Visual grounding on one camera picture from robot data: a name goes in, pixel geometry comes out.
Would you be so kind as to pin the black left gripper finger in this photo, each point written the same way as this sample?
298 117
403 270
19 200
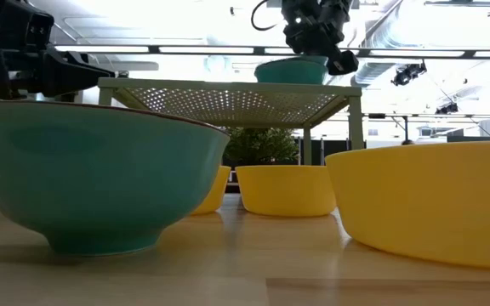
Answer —
81 57
70 78

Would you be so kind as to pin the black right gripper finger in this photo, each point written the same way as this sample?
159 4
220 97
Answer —
343 61
306 51

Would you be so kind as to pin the teal bowl with floral interior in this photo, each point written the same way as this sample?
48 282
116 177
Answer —
100 178
287 73

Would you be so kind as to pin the yellow plastic bowl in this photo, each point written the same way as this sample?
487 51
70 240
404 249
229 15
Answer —
217 191
285 191
432 200

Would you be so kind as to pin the overhead light bar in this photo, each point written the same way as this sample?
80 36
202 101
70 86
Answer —
109 49

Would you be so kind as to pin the black ceiling spotlight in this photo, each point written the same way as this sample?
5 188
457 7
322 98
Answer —
447 109
406 74

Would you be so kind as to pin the black room divider panel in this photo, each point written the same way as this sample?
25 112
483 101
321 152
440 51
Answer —
330 146

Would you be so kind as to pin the green perforated metal shelf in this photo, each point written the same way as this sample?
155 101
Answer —
228 87

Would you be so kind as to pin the artificial plant in black pot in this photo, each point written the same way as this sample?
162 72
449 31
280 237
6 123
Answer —
262 146

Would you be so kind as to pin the black computer monitor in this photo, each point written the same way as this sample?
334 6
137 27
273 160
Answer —
472 139

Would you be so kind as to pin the silver ceiling air duct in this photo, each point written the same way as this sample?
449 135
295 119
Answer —
372 72

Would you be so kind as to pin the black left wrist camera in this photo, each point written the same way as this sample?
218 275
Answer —
11 23

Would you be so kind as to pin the background rig frame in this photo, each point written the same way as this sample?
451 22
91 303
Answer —
406 132

